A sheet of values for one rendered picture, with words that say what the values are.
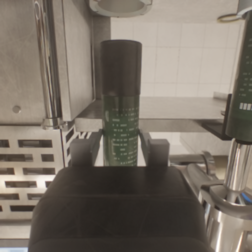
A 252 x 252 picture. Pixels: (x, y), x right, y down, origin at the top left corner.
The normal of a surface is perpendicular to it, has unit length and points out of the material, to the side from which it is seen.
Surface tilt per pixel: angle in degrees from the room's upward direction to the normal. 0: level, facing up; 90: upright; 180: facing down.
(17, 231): 90
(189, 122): 90
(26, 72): 90
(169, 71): 90
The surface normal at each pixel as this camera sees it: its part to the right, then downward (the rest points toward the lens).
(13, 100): 0.03, 0.28
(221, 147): -1.00, 0.00
